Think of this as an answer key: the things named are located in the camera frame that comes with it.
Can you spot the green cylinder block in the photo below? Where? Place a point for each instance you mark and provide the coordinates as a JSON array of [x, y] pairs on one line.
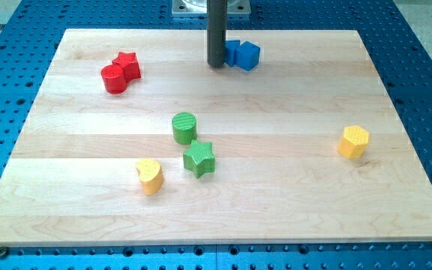
[[184, 128]]

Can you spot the blue block behind rod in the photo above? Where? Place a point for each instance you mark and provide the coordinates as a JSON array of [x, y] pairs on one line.
[[230, 51]]

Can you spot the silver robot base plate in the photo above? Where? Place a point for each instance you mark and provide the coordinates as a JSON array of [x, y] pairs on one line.
[[198, 8]]

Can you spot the yellow heart block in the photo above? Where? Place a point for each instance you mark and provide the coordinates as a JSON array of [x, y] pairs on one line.
[[150, 175]]

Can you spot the red cylinder block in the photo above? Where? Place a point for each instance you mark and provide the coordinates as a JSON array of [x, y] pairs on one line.
[[113, 79]]

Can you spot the yellow hexagon block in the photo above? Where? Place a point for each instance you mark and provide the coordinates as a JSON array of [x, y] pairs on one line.
[[353, 142]]

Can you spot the blue perforated table plate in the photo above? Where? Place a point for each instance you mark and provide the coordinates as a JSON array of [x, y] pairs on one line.
[[398, 38]]

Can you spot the blue cube block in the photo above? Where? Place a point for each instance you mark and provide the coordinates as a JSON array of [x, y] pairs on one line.
[[247, 55]]

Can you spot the wooden board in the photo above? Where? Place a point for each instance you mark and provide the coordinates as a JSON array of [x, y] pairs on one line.
[[72, 179]]

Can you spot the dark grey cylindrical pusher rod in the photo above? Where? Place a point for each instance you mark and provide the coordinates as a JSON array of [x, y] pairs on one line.
[[216, 32]]

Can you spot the green star block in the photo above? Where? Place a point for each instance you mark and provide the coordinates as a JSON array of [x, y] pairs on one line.
[[199, 158]]

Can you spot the red star block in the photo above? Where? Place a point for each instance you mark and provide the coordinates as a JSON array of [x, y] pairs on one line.
[[129, 63]]

